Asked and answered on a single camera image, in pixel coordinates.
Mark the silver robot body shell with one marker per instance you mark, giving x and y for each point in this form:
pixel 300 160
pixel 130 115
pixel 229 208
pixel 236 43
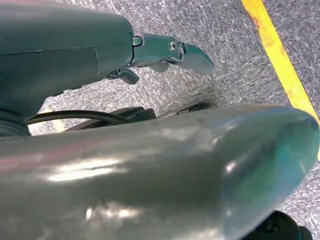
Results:
pixel 149 182

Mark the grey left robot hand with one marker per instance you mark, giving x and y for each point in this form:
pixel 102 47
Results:
pixel 62 49

